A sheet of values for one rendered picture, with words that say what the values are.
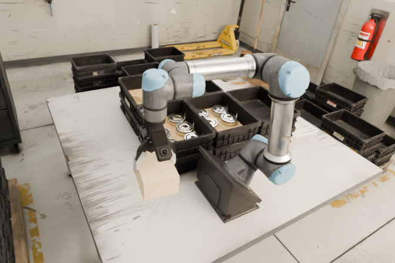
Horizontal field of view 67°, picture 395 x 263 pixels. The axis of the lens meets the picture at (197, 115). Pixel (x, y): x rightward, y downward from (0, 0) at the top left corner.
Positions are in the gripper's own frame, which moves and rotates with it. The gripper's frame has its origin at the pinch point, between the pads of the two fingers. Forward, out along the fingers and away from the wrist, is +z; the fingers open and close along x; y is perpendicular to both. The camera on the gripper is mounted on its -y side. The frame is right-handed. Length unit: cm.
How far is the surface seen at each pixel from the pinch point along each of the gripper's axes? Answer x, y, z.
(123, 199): 7.7, 25.3, 39.1
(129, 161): 0, 51, 39
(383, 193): -215, 28, 109
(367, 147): -181, 39, 59
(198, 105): -49, 73, 23
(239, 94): -80, 76, 20
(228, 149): -51, 35, 29
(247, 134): -64, 37, 23
